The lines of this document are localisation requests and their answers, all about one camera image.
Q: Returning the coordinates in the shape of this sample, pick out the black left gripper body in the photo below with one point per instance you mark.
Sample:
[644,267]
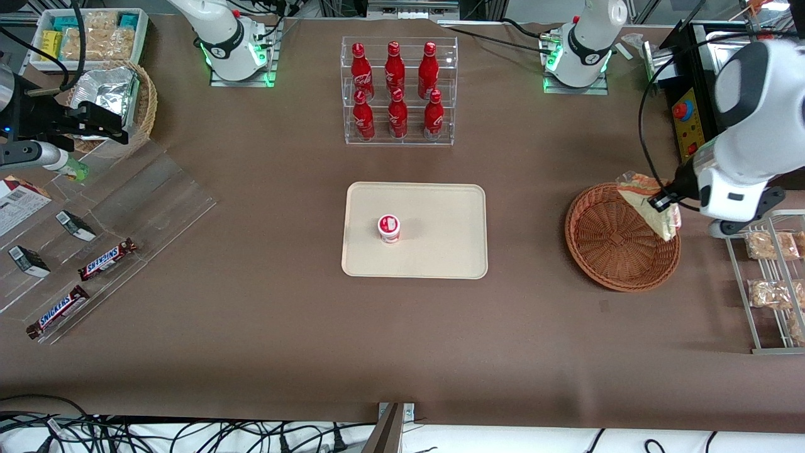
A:
[683,179]

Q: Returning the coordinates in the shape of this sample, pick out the triangle sandwich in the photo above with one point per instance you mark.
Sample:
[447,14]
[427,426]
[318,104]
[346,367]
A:
[665,224]

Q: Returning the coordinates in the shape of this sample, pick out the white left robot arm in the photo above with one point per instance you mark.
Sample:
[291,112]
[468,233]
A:
[767,107]

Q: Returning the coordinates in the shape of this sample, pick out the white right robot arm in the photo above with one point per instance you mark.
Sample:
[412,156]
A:
[220,38]

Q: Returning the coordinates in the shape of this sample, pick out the light tan wicker basket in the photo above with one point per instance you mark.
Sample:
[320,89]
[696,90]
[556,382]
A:
[148,107]

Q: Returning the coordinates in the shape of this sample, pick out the brown round wicker basket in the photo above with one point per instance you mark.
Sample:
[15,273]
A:
[604,245]

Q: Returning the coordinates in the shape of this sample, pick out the large steel tray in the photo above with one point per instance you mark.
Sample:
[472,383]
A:
[723,39]

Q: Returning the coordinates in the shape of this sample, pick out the beige plastic tray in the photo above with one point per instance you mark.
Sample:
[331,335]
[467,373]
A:
[440,233]

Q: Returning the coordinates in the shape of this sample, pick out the silver foil bag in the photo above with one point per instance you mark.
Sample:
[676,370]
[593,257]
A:
[110,88]

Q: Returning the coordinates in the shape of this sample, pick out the small green white bottle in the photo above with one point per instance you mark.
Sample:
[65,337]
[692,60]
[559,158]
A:
[74,168]

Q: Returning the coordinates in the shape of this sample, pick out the red emergency stop button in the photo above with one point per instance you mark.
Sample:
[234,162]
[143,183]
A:
[681,111]

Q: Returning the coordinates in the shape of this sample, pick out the clear bags of crackers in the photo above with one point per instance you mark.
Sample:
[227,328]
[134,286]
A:
[100,39]

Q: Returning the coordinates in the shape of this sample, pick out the clear acrylic tiered display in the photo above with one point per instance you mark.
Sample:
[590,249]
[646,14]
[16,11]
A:
[157,201]

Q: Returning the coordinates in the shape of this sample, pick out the yellow snack box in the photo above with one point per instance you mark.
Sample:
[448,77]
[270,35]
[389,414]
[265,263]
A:
[50,45]

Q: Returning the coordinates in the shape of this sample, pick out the white plastic snack bin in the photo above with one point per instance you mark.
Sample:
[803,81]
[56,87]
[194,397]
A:
[141,38]

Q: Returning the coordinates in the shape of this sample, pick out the teal snack box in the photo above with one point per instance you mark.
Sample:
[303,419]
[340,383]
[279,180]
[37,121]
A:
[65,24]
[129,21]

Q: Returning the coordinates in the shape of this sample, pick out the small black white box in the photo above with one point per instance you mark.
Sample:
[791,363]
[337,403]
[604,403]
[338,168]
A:
[75,226]
[28,261]

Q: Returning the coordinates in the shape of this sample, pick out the clear bag of snacks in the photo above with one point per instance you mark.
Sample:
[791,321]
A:
[770,294]
[801,244]
[770,245]
[797,327]

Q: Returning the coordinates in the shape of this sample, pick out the black food warmer machine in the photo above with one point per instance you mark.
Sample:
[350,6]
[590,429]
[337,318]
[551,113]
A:
[688,75]

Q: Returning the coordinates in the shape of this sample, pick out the white box with barcode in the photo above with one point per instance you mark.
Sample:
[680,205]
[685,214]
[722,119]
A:
[19,204]

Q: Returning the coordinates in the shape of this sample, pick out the brown snickers bar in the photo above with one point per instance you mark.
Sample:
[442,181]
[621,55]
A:
[107,259]
[58,312]

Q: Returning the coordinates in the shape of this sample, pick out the crumpled clear plastic bag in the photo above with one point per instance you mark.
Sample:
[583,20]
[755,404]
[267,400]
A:
[638,43]

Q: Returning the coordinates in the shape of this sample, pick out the red cola bottle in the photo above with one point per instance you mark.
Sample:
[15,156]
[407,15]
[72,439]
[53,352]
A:
[395,66]
[428,69]
[363,119]
[433,119]
[360,66]
[397,119]

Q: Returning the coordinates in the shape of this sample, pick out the clear acrylic bottle rack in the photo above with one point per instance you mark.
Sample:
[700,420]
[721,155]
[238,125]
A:
[409,141]

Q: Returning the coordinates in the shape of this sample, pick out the brown table cover sheet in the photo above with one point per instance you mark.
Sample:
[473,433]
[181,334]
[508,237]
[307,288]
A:
[283,352]

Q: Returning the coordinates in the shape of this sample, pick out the small white red yogurt bottle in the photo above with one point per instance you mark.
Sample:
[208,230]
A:
[389,229]

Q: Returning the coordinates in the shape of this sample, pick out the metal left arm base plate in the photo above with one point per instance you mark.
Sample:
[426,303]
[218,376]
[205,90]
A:
[575,90]

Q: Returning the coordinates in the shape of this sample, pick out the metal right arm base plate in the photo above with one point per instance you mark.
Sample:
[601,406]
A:
[272,63]

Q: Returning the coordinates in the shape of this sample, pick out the aluminium frame structure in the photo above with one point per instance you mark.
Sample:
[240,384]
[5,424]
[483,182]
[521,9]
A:
[412,9]

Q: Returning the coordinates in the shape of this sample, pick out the grey metal camera post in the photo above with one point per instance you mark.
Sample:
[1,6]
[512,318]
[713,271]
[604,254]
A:
[390,434]

